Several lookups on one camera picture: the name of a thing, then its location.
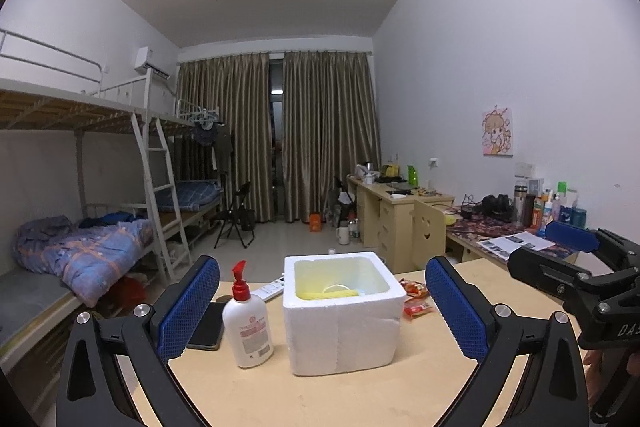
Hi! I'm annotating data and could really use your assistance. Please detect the yellow foam fruit net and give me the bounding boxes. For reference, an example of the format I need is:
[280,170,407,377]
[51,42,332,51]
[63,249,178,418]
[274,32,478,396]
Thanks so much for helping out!
[296,286,359,300]

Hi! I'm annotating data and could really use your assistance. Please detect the person's right hand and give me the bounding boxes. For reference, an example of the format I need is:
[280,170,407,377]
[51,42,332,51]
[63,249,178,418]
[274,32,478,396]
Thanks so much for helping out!
[582,350,603,378]

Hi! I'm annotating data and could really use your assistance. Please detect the black smartphone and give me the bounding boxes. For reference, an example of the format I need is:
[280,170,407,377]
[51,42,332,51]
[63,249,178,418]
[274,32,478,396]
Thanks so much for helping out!
[186,303,224,351]

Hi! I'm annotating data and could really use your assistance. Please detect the blue patterned quilt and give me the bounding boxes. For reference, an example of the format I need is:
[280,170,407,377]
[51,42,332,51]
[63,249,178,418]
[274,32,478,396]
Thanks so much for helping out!
[12,216,153,308]

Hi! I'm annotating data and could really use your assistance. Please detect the white lotion pump bottle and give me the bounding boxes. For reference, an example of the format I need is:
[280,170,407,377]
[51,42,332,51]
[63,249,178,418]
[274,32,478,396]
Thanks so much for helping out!
[222,260,274,369]

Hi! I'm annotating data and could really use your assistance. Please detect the printed paper sheet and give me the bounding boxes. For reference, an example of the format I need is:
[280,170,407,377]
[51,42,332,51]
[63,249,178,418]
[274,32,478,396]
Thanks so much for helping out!
[478,232,554,257]

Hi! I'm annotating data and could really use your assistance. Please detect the group of toiletry bottles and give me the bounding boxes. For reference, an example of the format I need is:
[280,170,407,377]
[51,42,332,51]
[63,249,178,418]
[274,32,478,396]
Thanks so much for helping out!
[512,176,587,233]

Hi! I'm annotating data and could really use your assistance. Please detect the white remote control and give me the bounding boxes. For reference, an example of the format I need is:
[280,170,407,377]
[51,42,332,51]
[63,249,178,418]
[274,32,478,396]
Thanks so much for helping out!
[252,275,284,303]

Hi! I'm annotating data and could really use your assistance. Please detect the black headphones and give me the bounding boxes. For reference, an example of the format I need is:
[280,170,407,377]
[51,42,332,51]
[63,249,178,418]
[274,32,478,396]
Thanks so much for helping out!
[480,194,514,222]

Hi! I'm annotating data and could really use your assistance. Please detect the blue checkered far bedding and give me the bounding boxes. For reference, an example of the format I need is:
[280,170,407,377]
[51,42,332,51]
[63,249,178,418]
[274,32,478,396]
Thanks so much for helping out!
[155,180,224,212]

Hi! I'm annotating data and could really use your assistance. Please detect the black folding chair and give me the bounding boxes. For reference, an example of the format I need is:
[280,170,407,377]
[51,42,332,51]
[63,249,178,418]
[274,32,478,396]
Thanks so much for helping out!
[214,182,255,248]

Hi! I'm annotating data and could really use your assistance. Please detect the red snack packet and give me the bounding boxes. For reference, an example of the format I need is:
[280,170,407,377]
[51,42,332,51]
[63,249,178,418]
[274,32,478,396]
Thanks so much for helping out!
[399,279,435,320]

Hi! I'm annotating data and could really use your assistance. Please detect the metal bunk bed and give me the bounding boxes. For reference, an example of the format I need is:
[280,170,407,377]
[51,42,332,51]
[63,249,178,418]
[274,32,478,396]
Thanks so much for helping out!
[1,30,218,371]

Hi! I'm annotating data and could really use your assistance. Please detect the wooden smiley chair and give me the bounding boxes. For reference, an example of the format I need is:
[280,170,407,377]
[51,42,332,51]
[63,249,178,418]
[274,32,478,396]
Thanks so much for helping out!
[411,202,447,268]

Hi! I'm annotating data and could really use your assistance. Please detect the white styrofoam box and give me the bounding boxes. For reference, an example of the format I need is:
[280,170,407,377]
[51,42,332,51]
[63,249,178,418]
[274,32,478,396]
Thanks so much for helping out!
[282,251,406,377]

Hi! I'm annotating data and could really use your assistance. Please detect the orange box on floor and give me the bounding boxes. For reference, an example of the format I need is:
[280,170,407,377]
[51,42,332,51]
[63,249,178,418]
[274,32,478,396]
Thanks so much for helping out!
[309,212,322,233]

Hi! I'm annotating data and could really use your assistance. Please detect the hanging dark clothes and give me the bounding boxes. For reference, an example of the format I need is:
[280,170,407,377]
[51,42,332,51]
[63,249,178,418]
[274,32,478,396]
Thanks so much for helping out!
[193,122,233,174]

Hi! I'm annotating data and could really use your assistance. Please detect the white kettle jug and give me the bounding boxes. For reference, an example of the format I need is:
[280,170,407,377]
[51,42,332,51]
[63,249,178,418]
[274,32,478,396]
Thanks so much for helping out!
[335,227,350,245]

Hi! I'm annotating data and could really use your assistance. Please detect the green bag on desk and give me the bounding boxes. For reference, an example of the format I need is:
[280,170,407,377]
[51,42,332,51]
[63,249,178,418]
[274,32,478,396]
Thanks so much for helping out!
[407,165,419,187]

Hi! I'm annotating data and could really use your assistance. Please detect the light wooden desk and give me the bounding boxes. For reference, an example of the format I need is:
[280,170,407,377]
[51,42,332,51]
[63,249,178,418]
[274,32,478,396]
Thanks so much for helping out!
[347,176,454,273]

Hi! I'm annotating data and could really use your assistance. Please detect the white air conditioner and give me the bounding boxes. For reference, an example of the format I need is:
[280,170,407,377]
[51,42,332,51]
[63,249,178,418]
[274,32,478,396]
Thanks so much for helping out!
[134,46,170,79]

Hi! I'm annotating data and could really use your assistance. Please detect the olive window curtains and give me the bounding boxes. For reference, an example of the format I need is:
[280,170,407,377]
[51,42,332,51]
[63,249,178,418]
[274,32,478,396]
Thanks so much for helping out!
[176,50,382,223]

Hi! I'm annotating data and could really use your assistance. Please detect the anime girl wall poster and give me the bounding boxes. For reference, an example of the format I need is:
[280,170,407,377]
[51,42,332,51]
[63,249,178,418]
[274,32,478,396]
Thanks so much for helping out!
[482,106,513,157]

